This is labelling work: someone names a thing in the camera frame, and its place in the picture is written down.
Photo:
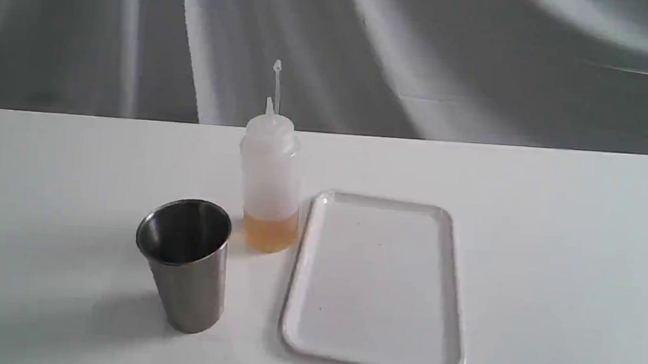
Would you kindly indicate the stainless steel cup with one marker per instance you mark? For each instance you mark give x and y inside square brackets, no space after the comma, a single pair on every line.
[185,244]

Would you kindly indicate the white rectangular plastic tray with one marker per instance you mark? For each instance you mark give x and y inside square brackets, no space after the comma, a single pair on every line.
[375,281]

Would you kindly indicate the grey fabric backdrop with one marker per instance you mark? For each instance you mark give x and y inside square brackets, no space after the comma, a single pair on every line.
[567,74]

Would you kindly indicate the translucent squeeze bottle amber liquid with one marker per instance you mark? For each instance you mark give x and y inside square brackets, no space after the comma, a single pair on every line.
[271,176]

